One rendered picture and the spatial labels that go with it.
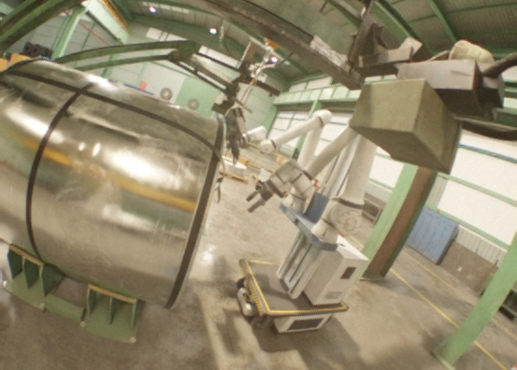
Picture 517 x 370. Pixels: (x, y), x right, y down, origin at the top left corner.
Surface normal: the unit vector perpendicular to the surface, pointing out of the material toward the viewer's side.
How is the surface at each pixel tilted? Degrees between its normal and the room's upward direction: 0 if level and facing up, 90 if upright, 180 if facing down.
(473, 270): 90
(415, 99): 91
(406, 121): 91
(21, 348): 0
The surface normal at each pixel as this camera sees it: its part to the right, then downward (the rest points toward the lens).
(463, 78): -0.88, -0.33
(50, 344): 0.40, -0.91
